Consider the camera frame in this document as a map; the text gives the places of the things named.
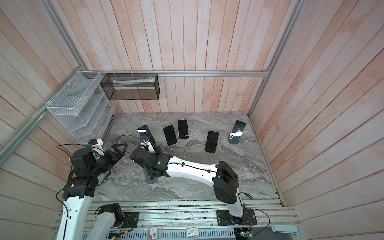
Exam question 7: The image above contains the black wire mesh basket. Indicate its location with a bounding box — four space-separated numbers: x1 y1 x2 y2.
101 73 161 101

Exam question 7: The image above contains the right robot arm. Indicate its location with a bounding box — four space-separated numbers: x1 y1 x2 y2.
130 145 244 218

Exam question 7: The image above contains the white wire mesh shelf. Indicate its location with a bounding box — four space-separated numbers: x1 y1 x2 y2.
47 71 116 144

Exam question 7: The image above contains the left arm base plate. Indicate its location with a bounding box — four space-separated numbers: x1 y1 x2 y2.
122 212 139 229

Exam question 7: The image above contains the grey far-right phone stand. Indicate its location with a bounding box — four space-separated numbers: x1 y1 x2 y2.
228 136 240 145

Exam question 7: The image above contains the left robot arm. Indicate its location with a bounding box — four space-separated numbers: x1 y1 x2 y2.
57 139 128 240

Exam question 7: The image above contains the phone with green case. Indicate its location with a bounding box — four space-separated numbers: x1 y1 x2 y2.
205 131 219 153

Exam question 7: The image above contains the aluminium rail frame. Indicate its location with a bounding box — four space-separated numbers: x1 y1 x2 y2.
50 199 301 240

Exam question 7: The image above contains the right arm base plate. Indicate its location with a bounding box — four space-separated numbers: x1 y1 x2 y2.
216 209 257 227

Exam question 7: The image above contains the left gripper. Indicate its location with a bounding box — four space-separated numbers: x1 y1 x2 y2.
90 143 129 177

